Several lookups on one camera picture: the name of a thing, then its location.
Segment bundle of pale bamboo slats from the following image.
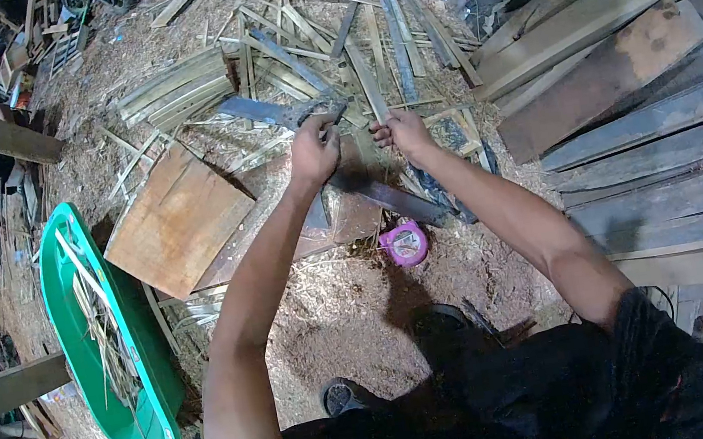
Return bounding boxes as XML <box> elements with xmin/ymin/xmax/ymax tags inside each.
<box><xmin>109</xmin><ymin>44</ymin><xmax>242</xmax><ymax>140</ymax></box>

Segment pink round container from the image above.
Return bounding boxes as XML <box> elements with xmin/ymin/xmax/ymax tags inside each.
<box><xmin>376</xmin><ymin>217</ymin><xmax>432</xmax><ymax>273</ymax></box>

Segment thick wooden beam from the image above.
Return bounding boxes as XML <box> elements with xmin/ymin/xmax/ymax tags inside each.
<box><xmin>0</xmin><ymin>91</ymin><xmax>68</xmax><ymax>172</ymax></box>

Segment green plastic tub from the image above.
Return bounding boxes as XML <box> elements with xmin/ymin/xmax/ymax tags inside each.
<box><xmin>30</xmin><ymin>189</ymin><xmax>193</xmax><ymax>439</ymax></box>

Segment person's right fingers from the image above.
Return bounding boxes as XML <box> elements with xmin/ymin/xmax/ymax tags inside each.
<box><xmin>367</xmin><ymin>109</ymin><xmax>408</xmax><ymax>152</ymax></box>

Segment pile of split bamboo strips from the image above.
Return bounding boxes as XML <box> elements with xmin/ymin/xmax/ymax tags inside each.
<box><xmin>74</xmin><ymin>0</ymin><xmax>501</xmax><ymax>228</ymax></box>

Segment steel machete with dark handle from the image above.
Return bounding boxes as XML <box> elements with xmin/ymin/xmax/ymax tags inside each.
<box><xmin>216</xmin><ymin>81</ymin><xmax>351</xmax><ymax>142</ymax></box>

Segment person's body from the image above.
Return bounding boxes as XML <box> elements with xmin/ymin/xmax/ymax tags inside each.
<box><xmin>183</xmin><ymin>225</ymin><xmax>703</xmax><ymax>439</ymax></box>

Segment long bamboo strip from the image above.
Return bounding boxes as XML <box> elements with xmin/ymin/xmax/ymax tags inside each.
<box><xmin>343</xmin><ymin>35</ymin><xmax>394</xmax><ymax>131</ymax></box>

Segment stack of wooden planks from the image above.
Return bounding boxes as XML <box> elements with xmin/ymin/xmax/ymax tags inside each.
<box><xmin>427</xmin><ymin>0</ymin><xmax>703</xmax><ymax>321</ymax></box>

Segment dark flat bar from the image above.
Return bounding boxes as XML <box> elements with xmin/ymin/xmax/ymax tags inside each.
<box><xmin>327</xmin><ymin>158</ymin><xmax>456</xmax><ymax>244</ymax></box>

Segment short wooden beam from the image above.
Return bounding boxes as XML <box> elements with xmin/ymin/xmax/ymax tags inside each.
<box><xmin>0</xmin><ymin>350</ymin><xmax>77</xmax><ymax>417</ymax></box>

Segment person's right hand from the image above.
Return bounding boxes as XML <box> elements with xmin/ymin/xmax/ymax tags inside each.
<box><xmin>367</xmin><ymin>103</ymin><xmax>443</xmax><ymax>169</ymax></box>

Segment light square wooden board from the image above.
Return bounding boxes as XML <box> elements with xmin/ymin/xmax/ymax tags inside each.
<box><xmin>89</xmin><ymin>132</ymin><xmax>269</xmax><ymax>312</ymax></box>

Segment person's legs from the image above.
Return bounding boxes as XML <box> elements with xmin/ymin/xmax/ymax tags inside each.
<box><xmin>308</xmin><ymin>290</ymin><xmax>548</xmax><ymax>421</ymax></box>

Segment person's left hand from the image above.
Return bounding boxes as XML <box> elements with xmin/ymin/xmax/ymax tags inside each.
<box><xmin>281</xmin><ymin>111</ymin><xmax>349</xmax><ymax>193</ymax></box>

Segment person's left fingers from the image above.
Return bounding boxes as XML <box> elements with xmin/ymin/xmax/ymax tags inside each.
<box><xmin>302</xmin><ymin>111</ymin><xmax>344</xmax><ymax>154</ymax></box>

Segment bamboo scraps in tub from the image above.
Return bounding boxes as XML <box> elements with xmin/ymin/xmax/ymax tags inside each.
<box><xmin>52</xmin><ymin>218</ymin><xmax>155</xmax><ymax>439</ymax></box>

